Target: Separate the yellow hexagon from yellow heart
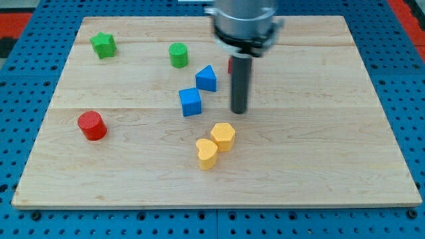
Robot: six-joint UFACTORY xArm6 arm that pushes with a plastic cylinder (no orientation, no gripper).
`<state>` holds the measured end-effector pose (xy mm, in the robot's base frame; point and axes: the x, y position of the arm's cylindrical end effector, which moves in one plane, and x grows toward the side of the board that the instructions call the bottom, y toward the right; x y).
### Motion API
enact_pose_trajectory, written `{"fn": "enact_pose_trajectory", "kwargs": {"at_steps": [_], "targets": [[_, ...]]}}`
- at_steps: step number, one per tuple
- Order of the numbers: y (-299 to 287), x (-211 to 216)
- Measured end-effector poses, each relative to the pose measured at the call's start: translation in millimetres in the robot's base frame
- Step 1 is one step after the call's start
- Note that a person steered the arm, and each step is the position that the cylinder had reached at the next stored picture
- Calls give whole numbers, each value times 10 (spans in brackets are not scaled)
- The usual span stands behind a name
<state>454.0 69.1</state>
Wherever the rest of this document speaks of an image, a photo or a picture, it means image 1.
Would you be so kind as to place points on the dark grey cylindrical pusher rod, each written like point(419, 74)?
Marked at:
point(240, 79)

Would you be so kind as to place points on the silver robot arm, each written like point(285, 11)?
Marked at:
point(246, 29)

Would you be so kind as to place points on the yellow hexagon block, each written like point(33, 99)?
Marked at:
point(223, 134)

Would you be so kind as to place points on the yellow heart block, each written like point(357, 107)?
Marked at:
point(207, 153)

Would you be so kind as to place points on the red block behind rod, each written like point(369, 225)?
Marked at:
point(229, 70)

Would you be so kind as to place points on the blue triangle block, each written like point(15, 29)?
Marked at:
point(206, 79)

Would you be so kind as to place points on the blue cube block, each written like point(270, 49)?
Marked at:
point(191, 103)

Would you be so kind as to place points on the green cylinder block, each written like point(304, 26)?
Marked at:
point(178, 54)

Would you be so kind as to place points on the light wooden board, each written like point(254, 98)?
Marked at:
point(314, 136)

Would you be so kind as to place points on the green star block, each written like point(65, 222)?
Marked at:
point(104, 45)

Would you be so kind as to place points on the red cylinder block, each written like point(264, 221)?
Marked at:
point(92, 125)

